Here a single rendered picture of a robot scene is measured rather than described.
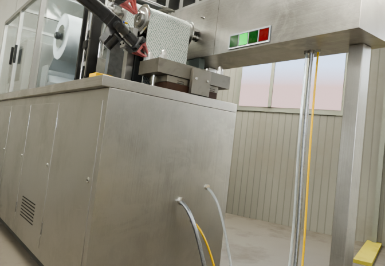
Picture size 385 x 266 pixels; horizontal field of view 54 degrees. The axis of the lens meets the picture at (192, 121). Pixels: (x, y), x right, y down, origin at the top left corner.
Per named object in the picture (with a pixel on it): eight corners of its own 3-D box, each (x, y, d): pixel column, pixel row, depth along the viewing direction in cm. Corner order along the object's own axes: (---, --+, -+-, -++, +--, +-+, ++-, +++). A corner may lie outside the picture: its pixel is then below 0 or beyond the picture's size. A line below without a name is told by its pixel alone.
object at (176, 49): (142, 67, 171) (147, 28, 173) (183, 78, 186) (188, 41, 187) (142, 67, 171) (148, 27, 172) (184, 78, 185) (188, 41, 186)
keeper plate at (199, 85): (188, 93, 162) (191, 68, 163) (205, 97, 168) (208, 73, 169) (191, 93, 160) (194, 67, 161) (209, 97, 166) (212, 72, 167)
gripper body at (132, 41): (138, 49, 164) (126, 37, 160) (127, 52, 172) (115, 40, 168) (146, 38, 166) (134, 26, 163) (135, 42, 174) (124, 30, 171)
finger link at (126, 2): (133, 16, 171) (121, -3, 167) (126, 19, 177) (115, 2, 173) (144, 8, 174) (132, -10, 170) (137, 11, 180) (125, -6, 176)
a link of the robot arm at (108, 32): (118, 20, 154) (107, 10, 158) (99, 40, 154) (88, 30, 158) (132, 35, 165) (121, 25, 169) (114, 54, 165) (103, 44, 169)
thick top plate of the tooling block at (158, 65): (138, 74, 165) (140, 61, 166) (207, 91, 189) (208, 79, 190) (157, 71, 153) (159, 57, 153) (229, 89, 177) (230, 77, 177)
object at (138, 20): (132, 25, 180) (136, 10, 178) (136, 26, 181) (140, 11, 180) (139, 26, 174) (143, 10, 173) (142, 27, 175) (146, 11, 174)
